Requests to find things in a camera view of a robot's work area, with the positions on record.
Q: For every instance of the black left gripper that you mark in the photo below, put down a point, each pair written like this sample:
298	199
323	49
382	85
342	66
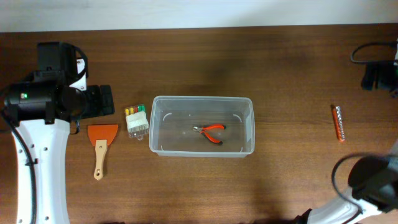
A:
104	102

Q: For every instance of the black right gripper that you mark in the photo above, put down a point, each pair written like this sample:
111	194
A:
383	68

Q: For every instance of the clear plastic storage container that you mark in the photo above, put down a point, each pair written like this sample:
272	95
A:
173	118

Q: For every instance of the red handled small pliers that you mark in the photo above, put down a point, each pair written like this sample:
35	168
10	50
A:
208	131

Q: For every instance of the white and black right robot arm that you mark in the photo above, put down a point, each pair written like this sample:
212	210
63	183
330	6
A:
372	190

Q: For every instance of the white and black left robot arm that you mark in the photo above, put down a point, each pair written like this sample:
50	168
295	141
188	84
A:
39	111

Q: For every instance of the clear case of coloured screwdrivers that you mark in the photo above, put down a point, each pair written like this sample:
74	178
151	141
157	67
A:
136	121

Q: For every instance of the orange holder of drill bits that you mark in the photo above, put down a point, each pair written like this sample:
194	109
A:
338	122

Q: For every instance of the orange scraper with wooden handle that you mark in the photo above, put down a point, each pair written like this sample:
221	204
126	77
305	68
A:
101	136

